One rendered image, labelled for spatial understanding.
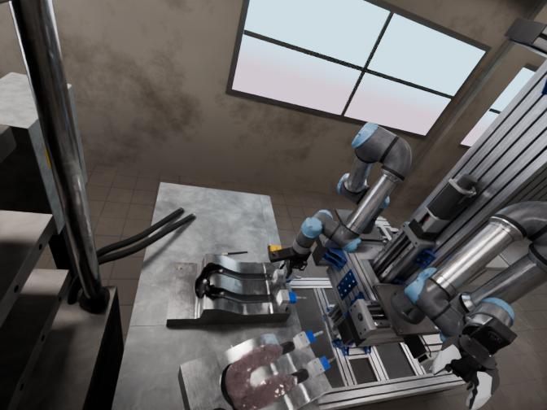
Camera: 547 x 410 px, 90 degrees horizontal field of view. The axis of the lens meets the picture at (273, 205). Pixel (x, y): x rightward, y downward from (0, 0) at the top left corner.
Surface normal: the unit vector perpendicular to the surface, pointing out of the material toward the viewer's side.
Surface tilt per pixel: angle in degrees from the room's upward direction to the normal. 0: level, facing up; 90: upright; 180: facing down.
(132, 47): 90
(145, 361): 0
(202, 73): 90
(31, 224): 0
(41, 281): 0
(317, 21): 90
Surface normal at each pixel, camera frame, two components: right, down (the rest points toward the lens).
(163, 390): 0.30, -0.73
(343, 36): 0.18, 0.68
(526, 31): -0.94, -0.10
